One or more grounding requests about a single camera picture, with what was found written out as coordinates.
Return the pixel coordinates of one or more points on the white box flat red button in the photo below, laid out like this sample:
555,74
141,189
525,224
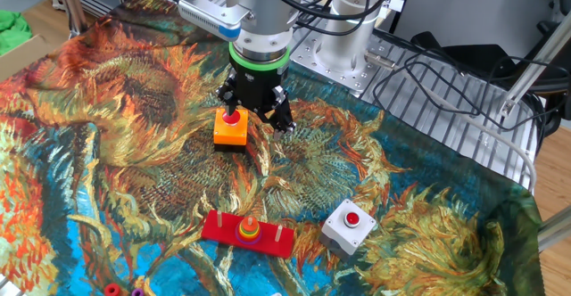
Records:
345,240

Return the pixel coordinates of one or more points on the aluminium frame post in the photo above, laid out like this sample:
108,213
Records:
71,6
555,229

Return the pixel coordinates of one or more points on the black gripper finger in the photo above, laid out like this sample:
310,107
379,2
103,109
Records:
282,117
230,100

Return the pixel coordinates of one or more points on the cardboard box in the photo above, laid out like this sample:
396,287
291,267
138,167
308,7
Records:
22,57

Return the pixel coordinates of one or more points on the black office chair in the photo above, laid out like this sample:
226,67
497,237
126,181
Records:
468,57

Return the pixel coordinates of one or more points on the red Hanoi base with pegs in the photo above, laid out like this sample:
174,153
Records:
220,232

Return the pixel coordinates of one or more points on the silver robot mounting plate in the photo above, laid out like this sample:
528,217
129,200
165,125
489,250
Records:
352,75

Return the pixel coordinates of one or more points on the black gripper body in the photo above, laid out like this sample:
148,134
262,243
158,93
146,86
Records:
259,86

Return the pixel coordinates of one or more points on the orange box red mushroom button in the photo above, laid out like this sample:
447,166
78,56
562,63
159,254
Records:
229,135

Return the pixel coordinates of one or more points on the sunflower painting tablecloth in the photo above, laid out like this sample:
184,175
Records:
134,153

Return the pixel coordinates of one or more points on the green cloth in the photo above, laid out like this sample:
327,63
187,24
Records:
13,30

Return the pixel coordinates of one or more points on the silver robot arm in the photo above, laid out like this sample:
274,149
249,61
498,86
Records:
263,10

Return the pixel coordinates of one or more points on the silver wrist camera blue end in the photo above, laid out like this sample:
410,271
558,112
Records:
209,17

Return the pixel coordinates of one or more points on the slanted aluminium frame bar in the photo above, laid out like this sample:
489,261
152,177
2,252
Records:
531,68

